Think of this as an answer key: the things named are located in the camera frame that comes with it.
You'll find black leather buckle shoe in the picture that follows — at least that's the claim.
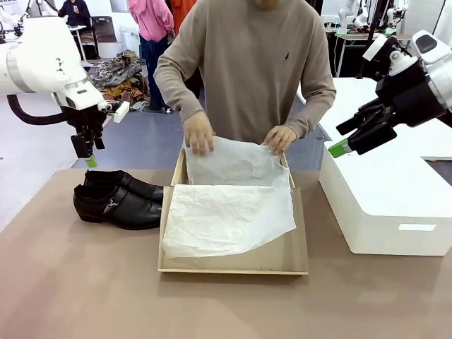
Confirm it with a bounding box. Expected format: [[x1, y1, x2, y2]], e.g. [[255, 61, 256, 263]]
[[73, 184, 164, 230], [83, 169, 165, 203]]

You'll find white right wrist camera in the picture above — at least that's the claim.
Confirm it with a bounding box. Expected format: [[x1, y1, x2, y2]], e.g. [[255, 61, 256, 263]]
[[362, 34, 386, 61]]

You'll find white tissue paper sheet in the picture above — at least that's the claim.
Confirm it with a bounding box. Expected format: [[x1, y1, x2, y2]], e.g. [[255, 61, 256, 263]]
[[161, 136, 297, 259]]

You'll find white background desk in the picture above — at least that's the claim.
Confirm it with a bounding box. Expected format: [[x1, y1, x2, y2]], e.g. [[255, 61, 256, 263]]
[[69, 24, 102, 61]]

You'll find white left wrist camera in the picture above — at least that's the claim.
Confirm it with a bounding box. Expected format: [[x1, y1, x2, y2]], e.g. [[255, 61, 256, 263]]
[[113, 101, 131, 124]]

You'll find person's right hand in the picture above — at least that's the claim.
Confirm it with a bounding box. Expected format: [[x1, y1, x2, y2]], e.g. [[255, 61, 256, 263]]
[[182, 110, 216, 157]]

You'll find white background table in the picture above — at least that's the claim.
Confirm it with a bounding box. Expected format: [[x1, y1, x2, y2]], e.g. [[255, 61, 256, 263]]
[[333, 32, 389, 78]]

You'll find brown cardboard shoe box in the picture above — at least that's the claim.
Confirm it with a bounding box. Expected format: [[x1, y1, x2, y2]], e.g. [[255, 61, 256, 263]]
[[157, 147, 309, 275]]

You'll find large white foam box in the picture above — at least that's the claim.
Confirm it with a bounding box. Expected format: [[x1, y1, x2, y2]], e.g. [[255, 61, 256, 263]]
[[319, 141, 452, 257]]

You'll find white plastic bin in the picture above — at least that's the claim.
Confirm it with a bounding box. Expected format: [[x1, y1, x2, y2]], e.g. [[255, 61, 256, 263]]
[[119, 30, 142, 54]]

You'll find person in pink hoodie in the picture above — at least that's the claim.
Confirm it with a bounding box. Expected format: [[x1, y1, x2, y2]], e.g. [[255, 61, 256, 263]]
[[128, 0, 176, 112]]

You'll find person in black top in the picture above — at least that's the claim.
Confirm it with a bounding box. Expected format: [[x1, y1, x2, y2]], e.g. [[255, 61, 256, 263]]
[[57, 0, 92, 28]]

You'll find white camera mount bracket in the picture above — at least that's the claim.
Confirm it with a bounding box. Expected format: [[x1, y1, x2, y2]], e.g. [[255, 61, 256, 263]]
[[388, 50, 420, 77]]

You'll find person in beige sweater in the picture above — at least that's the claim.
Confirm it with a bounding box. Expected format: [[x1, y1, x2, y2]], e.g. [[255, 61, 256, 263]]
[[154, 0, 337, 145]]

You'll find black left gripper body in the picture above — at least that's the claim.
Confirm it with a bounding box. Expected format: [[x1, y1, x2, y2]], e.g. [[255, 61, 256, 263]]
[[62, 105, 107, 141]]

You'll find person's right forearm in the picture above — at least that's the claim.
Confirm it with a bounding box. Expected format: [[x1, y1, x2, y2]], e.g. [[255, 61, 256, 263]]
[[154, 52, 213, 124]]

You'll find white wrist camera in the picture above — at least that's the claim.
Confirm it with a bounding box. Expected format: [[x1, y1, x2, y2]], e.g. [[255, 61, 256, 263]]
[[113, 101, 131, 124], [362, 34, 386, 61]]

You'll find dark grey crate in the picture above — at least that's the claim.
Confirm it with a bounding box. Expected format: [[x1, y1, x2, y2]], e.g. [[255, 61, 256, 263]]
[[94, 24, 117, 43]]

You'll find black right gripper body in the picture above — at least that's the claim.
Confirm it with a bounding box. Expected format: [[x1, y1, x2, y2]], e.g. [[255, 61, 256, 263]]
[[375, 61, 449, 129]]

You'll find pile of patterned clothes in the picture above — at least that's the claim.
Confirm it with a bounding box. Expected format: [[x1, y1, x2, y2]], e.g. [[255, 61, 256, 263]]
[[83, 49, 153, 112]]

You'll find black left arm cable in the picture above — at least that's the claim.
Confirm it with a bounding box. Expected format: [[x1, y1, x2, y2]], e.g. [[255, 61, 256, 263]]
[[6, 92, 77, 126]]

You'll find person in orange top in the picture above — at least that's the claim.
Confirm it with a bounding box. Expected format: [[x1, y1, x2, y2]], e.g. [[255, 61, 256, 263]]
[[170, 0, 195, 28]]

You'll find person's left forearm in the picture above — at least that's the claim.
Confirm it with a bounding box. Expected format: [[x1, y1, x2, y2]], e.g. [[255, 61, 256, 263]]
[[282, 81, 337, 141]]

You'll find person's left hand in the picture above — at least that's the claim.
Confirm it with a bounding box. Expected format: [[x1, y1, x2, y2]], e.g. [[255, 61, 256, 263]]
[[261, 124, 297, 156]]

